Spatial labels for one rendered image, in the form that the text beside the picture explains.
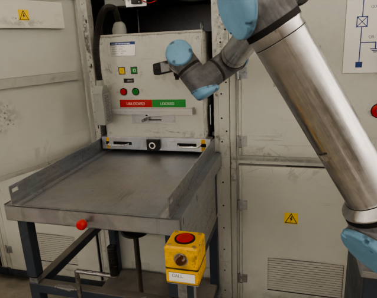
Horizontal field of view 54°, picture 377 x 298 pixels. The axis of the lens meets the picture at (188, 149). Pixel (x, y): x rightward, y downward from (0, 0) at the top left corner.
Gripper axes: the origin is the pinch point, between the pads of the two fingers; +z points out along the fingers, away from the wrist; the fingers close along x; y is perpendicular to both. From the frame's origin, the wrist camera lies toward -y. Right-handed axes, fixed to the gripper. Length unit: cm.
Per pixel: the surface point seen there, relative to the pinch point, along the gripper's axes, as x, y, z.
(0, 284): -111, -114, 58
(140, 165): -39.7, -17.3, -2.8
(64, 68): 6, -52, 9
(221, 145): -32.5, 18.5, 9.7
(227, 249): -85, 21, 23
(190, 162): -39.2, 4.1, -1.0
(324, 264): -90, 64, 11
